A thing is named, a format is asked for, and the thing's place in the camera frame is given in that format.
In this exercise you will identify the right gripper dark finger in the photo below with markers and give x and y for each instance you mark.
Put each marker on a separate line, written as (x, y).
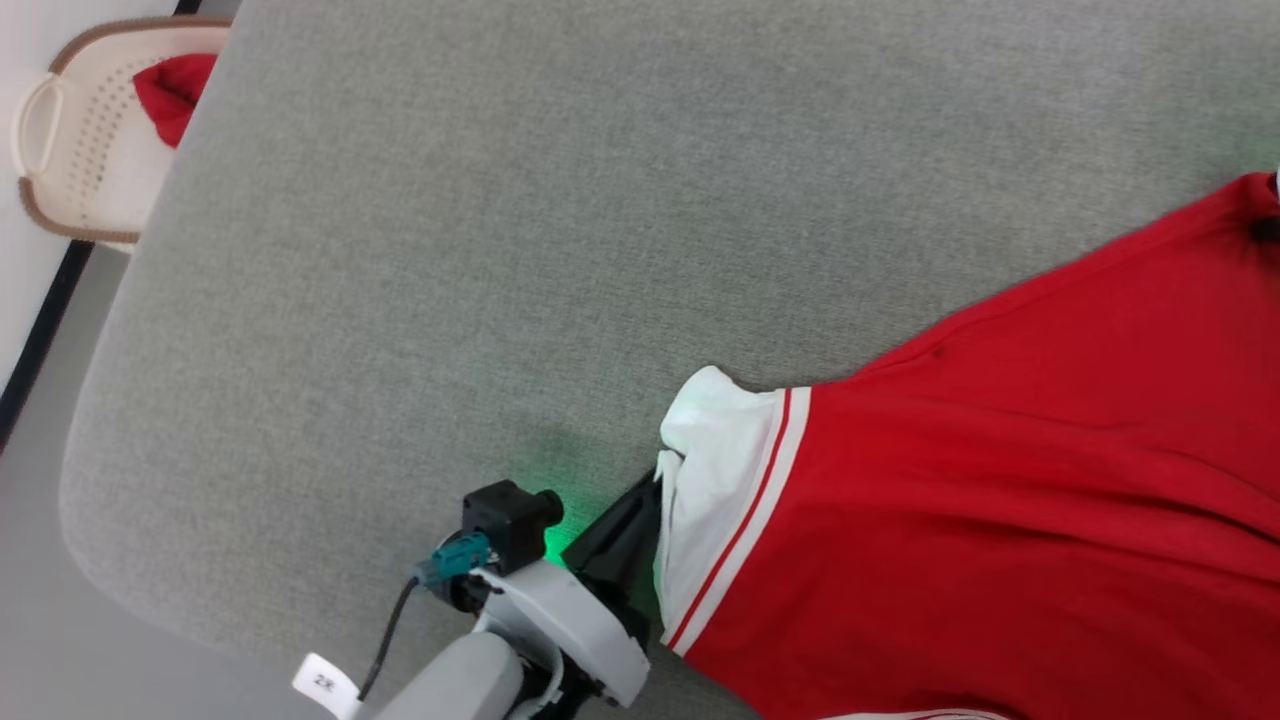
(1268, 229)

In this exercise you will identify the red Bulls 23 jersey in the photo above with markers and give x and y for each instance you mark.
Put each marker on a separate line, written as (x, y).
(1000, 520)

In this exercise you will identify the cream plastic laundry basket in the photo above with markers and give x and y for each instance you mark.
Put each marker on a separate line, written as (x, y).
(90, 150)

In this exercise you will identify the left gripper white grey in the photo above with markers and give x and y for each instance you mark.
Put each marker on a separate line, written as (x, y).
(580, 625)

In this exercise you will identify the black floor edge strip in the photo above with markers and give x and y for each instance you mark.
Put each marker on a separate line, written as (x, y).
(45, 320)

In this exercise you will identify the red cloth in basket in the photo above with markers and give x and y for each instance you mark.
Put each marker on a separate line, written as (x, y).
(175, 95)

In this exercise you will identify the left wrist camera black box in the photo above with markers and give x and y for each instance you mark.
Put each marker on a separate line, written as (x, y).
(505, 520)

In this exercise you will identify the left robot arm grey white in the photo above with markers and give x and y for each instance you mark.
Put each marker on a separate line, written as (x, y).
(450, 685)

